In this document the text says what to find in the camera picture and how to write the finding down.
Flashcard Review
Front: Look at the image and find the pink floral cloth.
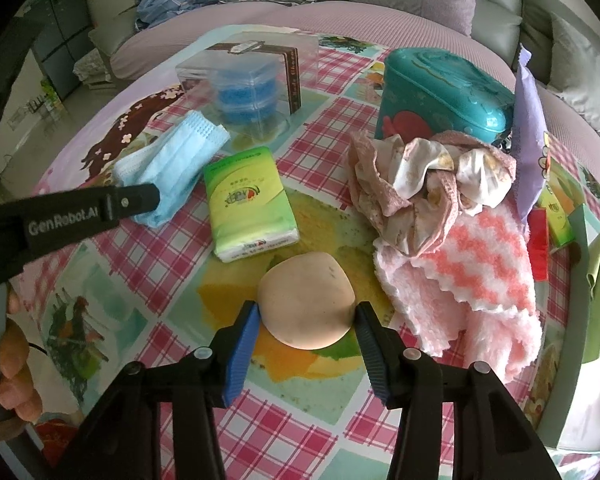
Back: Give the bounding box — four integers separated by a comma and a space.
348, 130, 519, 257

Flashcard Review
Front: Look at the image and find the grey sofa with purple seat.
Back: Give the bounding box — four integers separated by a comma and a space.
87, 0, 600, 161

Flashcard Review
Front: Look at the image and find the blue stacked round container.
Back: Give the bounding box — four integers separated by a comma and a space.
214, 62, 281, 129

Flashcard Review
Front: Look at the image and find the grey cabinet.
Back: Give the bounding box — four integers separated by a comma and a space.
29, 0, 94, 102

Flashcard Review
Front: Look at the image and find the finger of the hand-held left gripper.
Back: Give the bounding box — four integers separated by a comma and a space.
102, 182, 162, 222

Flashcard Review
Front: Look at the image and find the large green tissue pack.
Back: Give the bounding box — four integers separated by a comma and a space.
203, 146, 301, 264

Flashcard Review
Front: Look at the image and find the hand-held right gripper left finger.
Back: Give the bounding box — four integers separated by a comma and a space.
45, 300, 262, 480

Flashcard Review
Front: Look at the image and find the grey pillow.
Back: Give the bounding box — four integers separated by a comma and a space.
545, 12, 600, 132

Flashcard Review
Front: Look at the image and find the person's left hand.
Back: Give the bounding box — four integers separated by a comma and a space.
0, 285, 44, 423

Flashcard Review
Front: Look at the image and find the teal plastic box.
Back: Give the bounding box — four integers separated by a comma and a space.
374, 48, 516, 147

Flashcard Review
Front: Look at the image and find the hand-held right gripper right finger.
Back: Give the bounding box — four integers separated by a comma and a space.
355, 301, 563, 480

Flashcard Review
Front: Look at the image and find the blue face mask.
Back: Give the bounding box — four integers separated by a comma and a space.
111, 110, 231, 228

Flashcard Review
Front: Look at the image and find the pink white fuzzy cloth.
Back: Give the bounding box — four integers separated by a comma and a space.
372, 205, 544, 387

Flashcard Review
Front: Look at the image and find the clear plastic box with ribbon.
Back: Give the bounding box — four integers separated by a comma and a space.
175, 30, 322, 139

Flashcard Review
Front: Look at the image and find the white tray teal rim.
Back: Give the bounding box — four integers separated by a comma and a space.
534, 204, 600, 452

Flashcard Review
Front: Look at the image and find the beige round puff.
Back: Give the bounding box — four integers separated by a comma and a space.
257, 252, 357, 351

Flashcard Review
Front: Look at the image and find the small green yellow box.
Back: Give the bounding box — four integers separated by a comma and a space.
537, 189, 577, 249

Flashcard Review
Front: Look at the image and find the purple cloth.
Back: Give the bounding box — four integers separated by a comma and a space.
511, 45, 549, 226

